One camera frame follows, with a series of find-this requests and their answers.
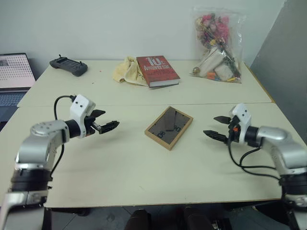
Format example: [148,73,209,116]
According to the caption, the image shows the wooden framed gray board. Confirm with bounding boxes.
[144,106,194,151]

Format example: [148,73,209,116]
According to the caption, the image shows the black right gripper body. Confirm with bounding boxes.
[224,115,240,146]

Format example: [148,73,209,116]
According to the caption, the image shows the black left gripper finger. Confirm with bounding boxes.
[99,121,120,135]
[90,109,106,118]

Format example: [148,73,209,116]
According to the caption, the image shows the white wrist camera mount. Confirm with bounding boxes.
[228,103,252,144]
[69,94,96,139]

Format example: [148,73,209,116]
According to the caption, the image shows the dark rounded shape under table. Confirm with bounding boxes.
[124,208,152,230]
[176,206,213,230]

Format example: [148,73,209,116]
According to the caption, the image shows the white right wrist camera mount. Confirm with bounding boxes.
[228,103,252,144]

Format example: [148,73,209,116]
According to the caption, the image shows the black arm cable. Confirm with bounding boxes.
[49,95,75,182]
[227,138,283,182]

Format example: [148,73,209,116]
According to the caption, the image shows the open laptop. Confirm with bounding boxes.
[0,53,36,132]

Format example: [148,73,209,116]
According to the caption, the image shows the dark grey handheld controller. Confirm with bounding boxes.
[49,54,88,78]

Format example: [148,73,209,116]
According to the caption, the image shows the clear bag of dried flowers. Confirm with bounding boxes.
[189,6,247,84]

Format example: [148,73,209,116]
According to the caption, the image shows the grey partition panel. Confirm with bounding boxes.
[248,0,307,147]

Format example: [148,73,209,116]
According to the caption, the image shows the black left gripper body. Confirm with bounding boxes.
[83,115,103,138]

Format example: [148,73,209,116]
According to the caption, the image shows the red hardcover book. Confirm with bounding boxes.
[136,56,181,88]

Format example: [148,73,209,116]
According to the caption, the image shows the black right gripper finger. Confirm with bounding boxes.
[203,130,227,143]
[213,115,232,125]

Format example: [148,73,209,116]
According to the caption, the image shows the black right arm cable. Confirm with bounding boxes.
[227,138,283,182]

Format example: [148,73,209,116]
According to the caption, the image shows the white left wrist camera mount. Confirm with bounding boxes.
[69,94,96,139]

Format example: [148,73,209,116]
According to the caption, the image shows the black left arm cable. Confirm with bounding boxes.
[49,95,75,182]

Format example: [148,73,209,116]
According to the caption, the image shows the yellow cloth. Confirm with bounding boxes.
[112,56,149,87]

